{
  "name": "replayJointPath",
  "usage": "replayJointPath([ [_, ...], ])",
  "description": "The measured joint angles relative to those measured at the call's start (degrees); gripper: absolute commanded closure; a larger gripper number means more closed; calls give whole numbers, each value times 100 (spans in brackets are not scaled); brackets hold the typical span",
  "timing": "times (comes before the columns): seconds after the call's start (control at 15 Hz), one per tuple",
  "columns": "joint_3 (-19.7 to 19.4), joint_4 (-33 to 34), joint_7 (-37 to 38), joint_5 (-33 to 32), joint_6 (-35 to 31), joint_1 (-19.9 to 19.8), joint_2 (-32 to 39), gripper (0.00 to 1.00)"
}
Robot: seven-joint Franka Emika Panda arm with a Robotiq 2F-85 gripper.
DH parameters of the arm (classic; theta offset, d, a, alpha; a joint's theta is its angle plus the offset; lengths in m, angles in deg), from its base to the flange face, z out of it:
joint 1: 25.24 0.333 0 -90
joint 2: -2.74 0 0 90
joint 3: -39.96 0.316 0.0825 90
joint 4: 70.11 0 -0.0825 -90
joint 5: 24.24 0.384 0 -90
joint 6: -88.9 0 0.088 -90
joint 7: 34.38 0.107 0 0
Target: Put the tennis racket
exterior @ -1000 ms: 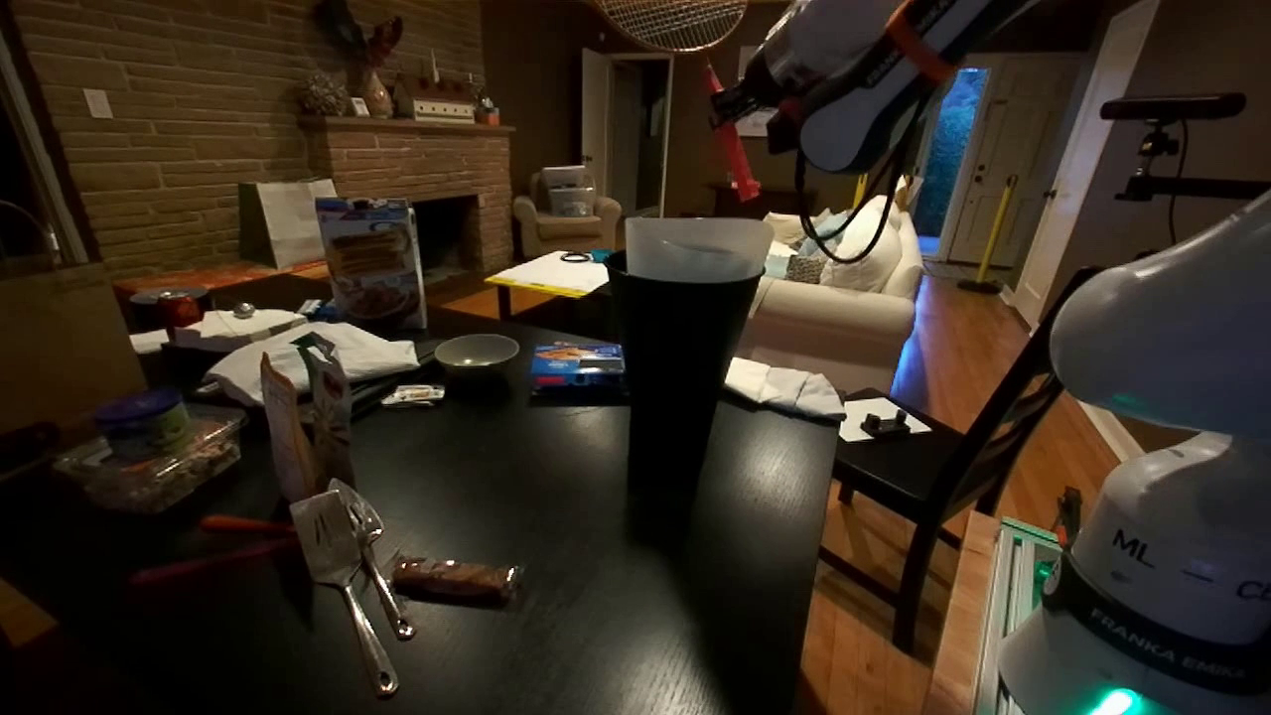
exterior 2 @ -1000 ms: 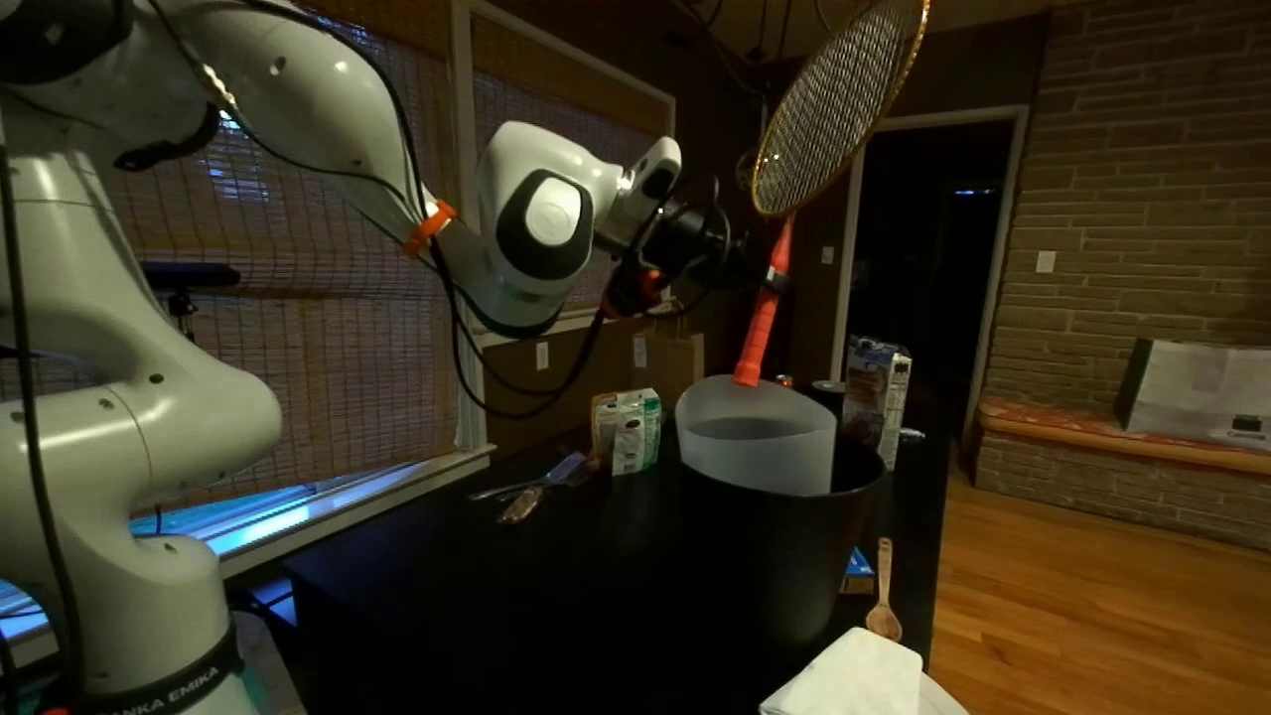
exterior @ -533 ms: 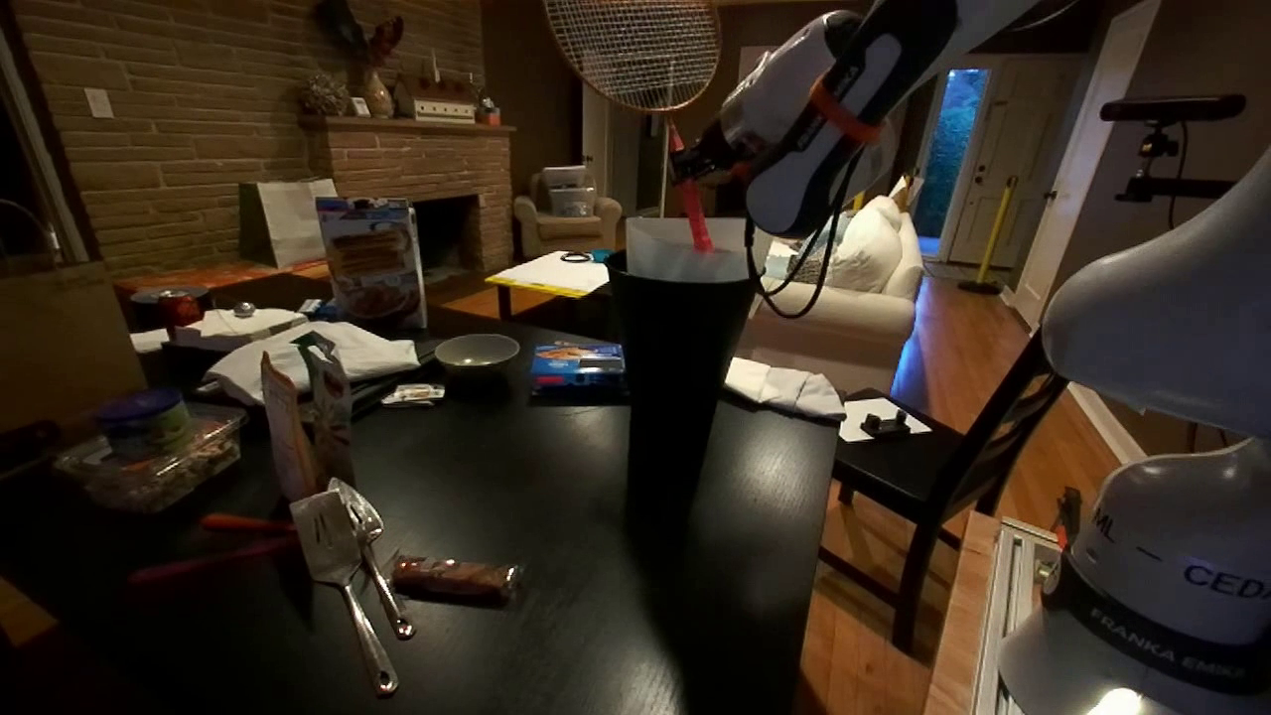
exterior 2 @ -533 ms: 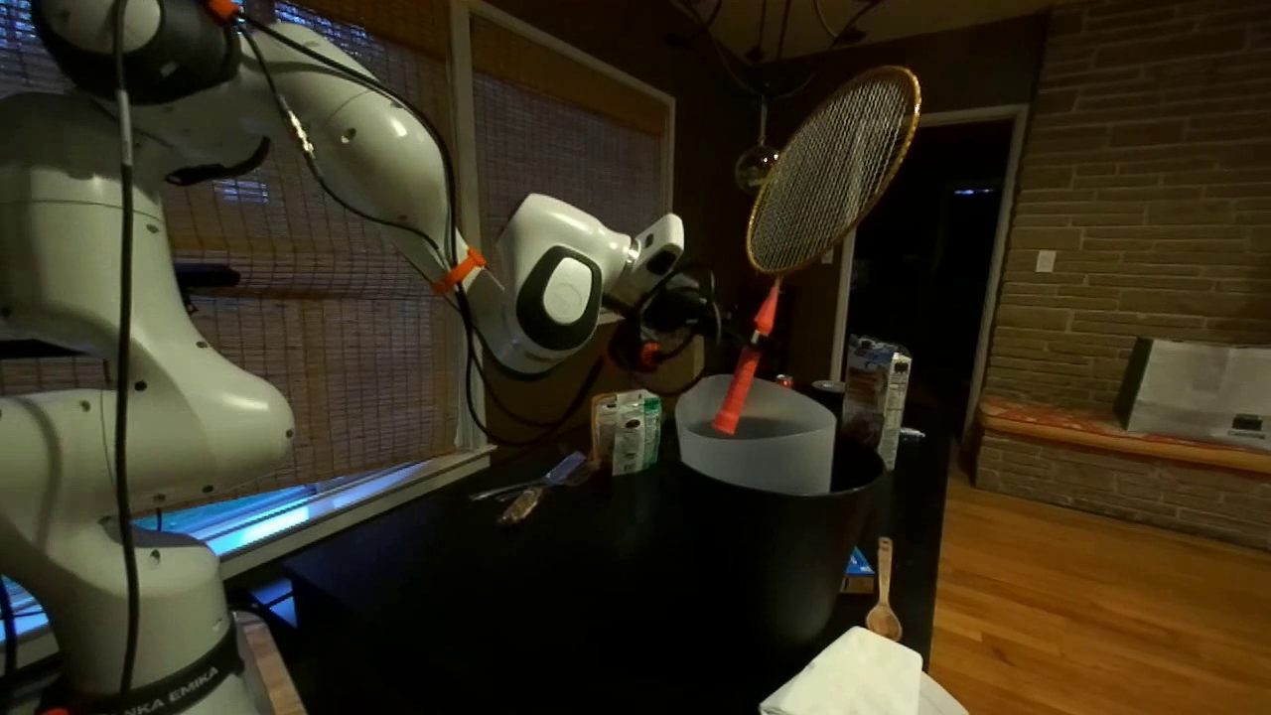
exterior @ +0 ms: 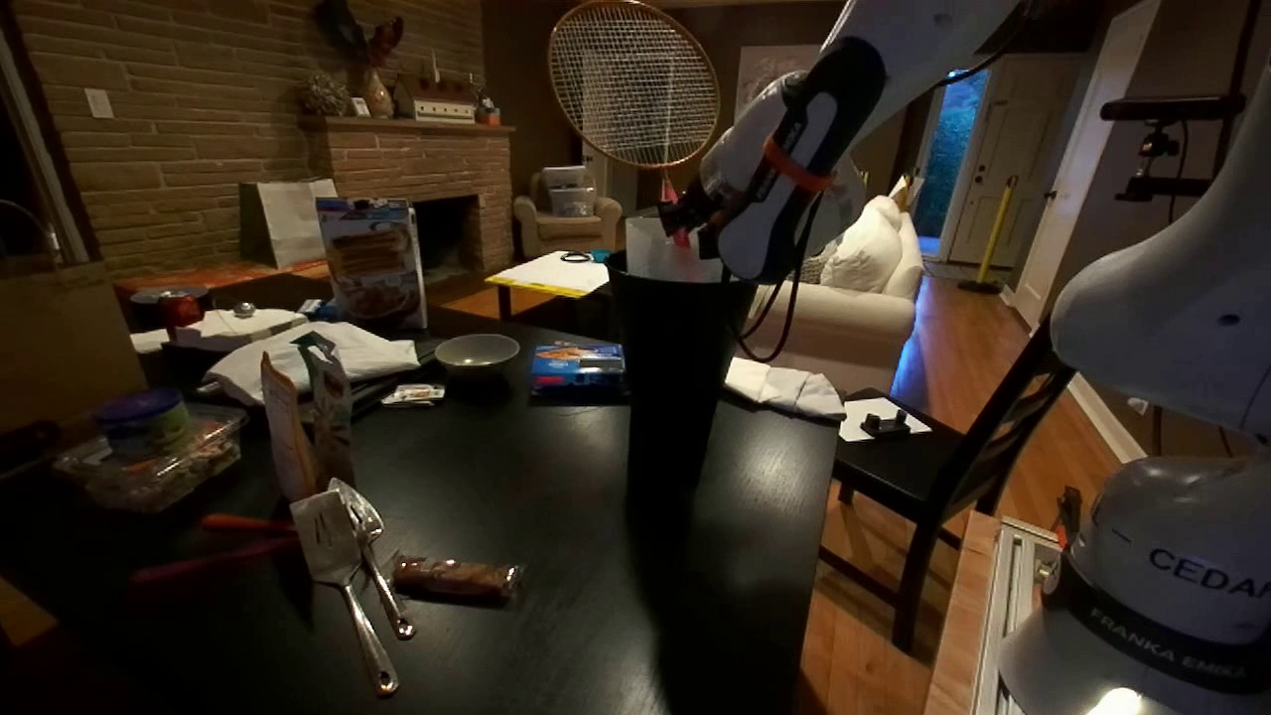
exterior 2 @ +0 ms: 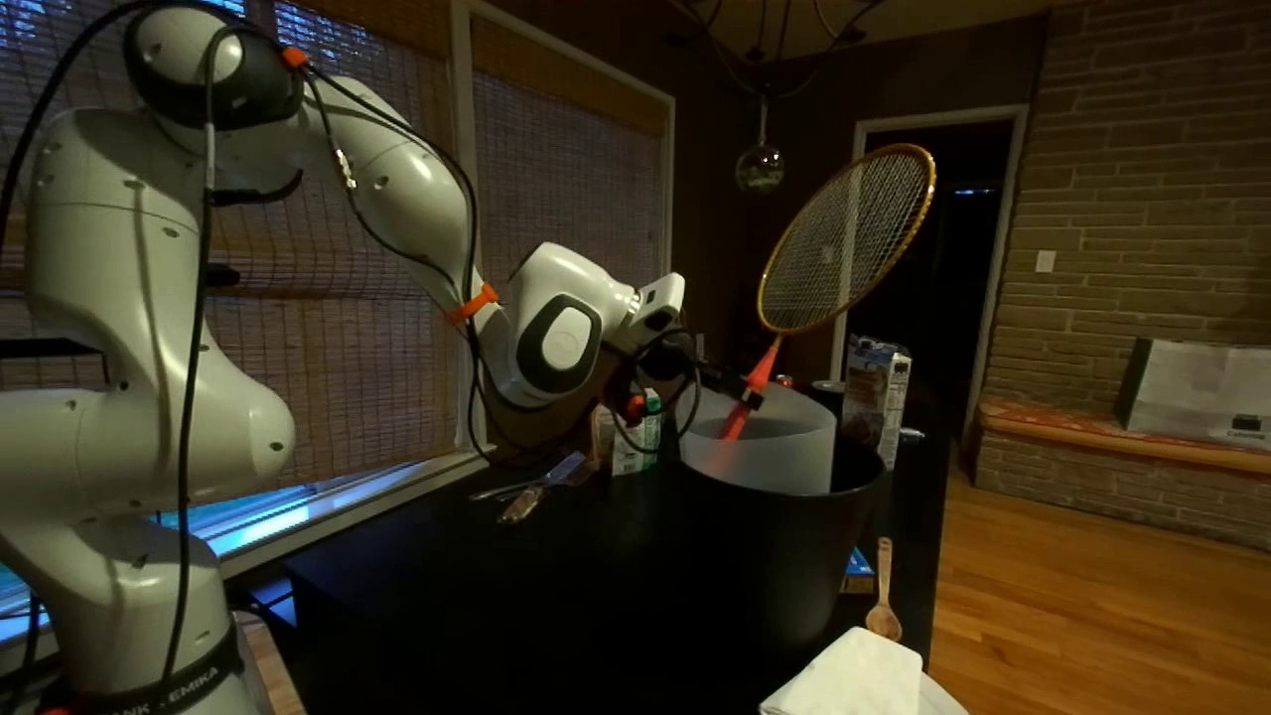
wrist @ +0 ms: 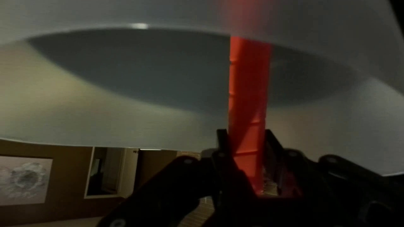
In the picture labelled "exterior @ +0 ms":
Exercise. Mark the white sofa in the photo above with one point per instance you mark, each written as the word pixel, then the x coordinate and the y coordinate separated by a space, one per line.
pixel 858 285

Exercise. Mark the beige armchair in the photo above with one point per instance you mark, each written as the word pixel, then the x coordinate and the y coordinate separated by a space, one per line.
pixel 564 227

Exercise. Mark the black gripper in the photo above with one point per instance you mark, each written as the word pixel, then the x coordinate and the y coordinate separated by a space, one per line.
pixel 709 223

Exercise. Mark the grey bowl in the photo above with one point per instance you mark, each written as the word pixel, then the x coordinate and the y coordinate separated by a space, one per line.
pixel 477 352

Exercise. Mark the dark wooden chair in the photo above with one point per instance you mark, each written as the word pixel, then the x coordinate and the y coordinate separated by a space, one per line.
pixel 956 478

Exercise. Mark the brown cardboard piece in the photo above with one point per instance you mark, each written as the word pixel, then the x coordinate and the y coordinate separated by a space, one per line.
pixel 282 429

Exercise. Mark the clear plastic container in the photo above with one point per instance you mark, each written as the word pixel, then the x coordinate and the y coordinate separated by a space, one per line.
pixel 154 470

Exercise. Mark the yellow coffee table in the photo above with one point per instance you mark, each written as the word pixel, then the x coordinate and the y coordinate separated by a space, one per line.
pixel 551 274

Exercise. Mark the small white crumpled tissue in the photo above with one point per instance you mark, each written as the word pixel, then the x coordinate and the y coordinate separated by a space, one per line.
pixel 416 393

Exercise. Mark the blue box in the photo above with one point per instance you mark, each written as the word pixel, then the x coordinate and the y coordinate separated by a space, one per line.
pixel 578 359

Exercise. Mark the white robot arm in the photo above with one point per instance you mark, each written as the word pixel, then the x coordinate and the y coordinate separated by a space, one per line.
pixel 1179 319

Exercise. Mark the white paper sheet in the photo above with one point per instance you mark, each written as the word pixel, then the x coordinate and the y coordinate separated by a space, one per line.
pixel 882 421

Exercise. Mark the jar with blue lid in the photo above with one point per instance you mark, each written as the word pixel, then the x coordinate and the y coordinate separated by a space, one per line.
pixel 143 421

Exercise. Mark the white light switch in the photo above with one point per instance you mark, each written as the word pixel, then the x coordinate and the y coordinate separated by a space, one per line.
pixel 96 103

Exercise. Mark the white metal mount frame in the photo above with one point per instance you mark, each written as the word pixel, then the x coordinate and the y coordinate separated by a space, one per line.
pixel 1013 608

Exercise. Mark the crumpled white cloth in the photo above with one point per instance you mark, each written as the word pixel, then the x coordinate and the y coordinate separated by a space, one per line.
pixel 784 388

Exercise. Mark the large white folded cloth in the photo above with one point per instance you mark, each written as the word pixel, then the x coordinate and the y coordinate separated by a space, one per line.
pixel 333 356

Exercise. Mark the cereal box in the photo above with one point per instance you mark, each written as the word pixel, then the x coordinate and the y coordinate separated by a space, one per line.
pixel 374 264

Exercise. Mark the black bin with white liner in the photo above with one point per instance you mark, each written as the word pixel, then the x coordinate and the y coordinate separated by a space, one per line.
pixel 676 381

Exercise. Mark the small black object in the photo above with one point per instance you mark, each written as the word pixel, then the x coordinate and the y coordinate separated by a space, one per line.
pixel 882 428

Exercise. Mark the slotted metal spatula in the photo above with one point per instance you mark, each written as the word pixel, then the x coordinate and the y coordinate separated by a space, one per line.
pixel 339 551

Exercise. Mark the white leaning board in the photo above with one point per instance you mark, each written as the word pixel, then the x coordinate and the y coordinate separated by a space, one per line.
pixel 297 219

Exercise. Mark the vase with dried flowers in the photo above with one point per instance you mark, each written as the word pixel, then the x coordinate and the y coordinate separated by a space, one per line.
pixel 364 62

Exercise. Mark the brick fireplace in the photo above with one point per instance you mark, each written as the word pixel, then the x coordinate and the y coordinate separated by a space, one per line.
pixel 421 179

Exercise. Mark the black camera on stand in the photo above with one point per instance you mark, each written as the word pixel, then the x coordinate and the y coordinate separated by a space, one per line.
pixel 1151 143

